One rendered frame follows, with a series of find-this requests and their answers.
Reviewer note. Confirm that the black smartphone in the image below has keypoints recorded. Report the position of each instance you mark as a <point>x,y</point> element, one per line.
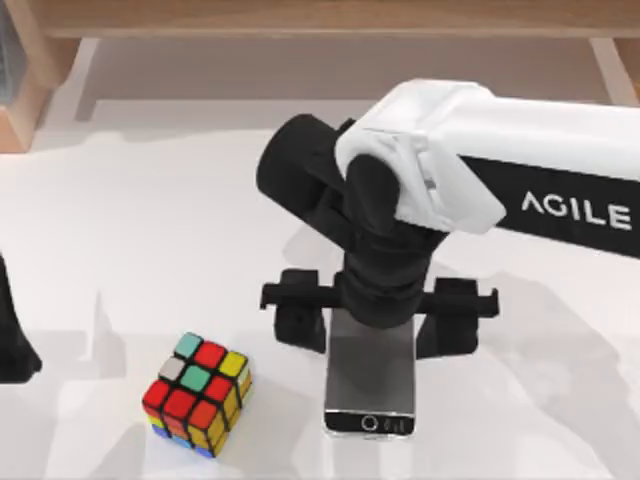
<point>370,380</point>

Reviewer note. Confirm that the multicoloured puzzle cube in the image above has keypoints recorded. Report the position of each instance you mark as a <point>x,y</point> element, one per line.
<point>197,395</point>

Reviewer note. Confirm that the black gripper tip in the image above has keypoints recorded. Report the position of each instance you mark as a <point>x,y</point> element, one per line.
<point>15,345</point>

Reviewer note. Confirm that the pale wooden shelf unit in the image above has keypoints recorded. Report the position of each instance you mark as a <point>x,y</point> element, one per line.
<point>320,17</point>

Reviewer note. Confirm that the grey pierced panel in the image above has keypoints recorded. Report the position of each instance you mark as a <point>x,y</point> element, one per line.
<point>9,50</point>

